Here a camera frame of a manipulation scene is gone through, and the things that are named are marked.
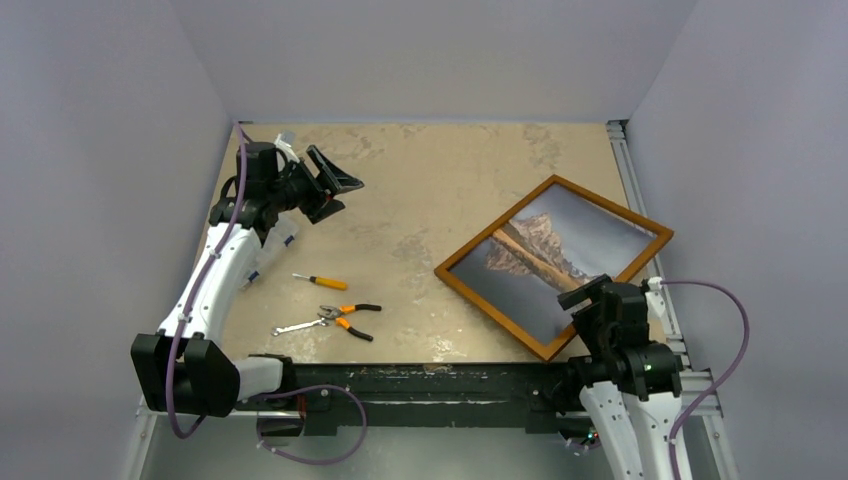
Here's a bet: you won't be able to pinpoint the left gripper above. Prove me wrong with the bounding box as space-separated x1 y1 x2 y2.
268 147 362 223

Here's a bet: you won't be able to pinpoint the mountain landscape photo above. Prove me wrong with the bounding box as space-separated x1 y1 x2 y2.
450 183 658 347

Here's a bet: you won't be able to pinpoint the yellow handled screwdriver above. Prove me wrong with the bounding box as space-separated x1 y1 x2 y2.
292 273 348 291

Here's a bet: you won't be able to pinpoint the wooden picture frame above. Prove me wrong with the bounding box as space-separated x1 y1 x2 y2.
433 174 676 364

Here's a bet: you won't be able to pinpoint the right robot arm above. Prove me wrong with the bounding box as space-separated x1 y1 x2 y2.
557 275 692 479

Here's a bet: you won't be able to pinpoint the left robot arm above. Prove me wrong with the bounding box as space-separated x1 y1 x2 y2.
130 140 364 417

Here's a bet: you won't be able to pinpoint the clear plastic organizer box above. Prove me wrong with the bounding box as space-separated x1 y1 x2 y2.
240 214 299 290

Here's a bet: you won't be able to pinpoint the orange black pliers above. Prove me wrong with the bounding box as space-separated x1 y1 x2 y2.
317 302 384 343

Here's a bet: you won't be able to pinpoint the small silver wrench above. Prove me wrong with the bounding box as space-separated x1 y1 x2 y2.
271 318 330 337

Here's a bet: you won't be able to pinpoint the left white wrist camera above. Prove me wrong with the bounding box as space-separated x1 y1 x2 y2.
274 130 296 150

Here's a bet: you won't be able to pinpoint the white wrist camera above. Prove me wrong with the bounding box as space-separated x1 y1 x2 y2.
274 130 296 150
640 276 667 320

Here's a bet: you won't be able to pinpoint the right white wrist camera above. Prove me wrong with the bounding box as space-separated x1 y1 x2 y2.
640 276 667 320

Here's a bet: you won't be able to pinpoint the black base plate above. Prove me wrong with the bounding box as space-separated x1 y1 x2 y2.
236 362 594 439

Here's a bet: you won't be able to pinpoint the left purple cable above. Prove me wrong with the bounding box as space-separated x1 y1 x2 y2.
164 121 369 466

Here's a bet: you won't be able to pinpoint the purple cable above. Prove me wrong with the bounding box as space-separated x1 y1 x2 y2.
659 279 751 480
164 121 369 466

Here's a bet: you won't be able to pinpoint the aluminium rail frame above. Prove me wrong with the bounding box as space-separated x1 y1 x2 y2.
139 122 718 455

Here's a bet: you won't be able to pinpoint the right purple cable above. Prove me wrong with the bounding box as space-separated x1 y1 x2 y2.
659 279 751 480

